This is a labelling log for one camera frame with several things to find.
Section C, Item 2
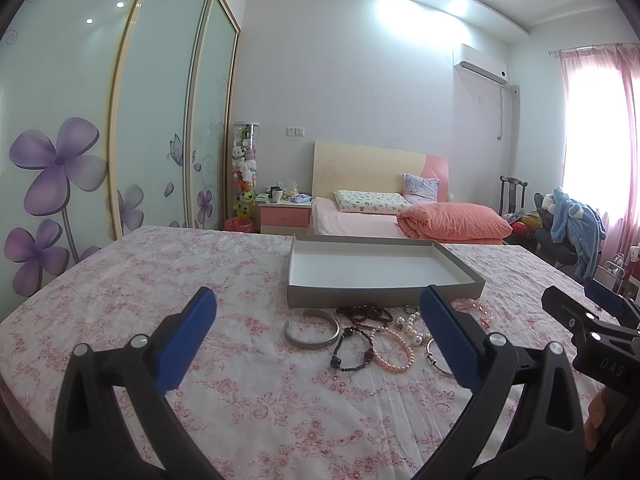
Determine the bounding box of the thin silver bangle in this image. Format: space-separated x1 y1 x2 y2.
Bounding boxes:
425 338 454 377

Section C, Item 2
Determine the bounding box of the pale pink bead bracelet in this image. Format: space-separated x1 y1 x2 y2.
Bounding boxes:
451 297 493 328

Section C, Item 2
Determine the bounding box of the white pearl bracelet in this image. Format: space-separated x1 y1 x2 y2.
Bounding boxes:
394 310 435 347

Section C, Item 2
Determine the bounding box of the pink pearl bracelet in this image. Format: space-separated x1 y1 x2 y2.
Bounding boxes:
370 327 417 375

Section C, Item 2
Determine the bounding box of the black bead bracelet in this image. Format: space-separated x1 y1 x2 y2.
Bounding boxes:
328 325 377 372

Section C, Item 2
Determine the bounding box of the wide silver cuff bangle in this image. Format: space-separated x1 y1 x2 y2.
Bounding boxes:
283 309 341 350

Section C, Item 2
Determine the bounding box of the person's right hand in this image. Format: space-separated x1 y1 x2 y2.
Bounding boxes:
584 390 606 452

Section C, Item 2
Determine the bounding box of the black office chair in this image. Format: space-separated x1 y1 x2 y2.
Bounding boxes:
534 193 577 269

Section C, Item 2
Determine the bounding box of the blue plush bathrobe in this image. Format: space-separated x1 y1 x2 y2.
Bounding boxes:
551 186 606 283

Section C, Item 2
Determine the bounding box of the pink floral bed sheet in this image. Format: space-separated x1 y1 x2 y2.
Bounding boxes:
0 224 609 480

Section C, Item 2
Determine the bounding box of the dark wooden chair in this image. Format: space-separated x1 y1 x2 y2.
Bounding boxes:
499 176 528 216

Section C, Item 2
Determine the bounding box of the folded coral duvet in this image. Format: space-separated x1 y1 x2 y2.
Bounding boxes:
397 203 512 243

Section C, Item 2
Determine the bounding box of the lilac patterned pillow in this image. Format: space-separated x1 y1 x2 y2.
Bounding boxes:
402 174 439 202

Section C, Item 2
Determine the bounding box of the pink curtain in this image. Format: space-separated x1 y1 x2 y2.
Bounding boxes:
556 44 639 264

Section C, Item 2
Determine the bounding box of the red lined waste basket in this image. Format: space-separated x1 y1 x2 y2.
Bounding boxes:
224 217 255 233

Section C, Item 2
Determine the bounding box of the grey shallow cardboard tray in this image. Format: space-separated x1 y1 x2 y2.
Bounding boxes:
288 235 486 309

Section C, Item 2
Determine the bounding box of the white patterned pillow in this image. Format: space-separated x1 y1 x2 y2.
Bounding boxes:
334 190 411 216

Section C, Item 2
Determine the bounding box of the pink white nightstand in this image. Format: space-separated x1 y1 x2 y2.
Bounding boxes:
257 202 311 236

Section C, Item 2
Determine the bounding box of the black white mug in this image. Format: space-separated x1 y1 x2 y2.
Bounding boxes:
271 188 283 203

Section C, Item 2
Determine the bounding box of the pink bed with headboard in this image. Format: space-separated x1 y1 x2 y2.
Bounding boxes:
307 141 507 246

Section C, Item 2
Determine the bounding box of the clear tube of plush toys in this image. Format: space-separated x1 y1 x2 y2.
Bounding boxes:
230 122 259 219

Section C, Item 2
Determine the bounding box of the floral sliding door wardrobe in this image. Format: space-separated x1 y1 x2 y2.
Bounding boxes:
1 0 240 313

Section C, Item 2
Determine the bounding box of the dark red garnet bead necklace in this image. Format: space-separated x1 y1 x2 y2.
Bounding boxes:
334 303 395 332

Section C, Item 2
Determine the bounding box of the white wall air conditioner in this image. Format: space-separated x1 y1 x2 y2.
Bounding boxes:
452 44 509 86

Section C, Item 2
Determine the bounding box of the white wall socket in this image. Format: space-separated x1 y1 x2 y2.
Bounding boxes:
285 127 305 136

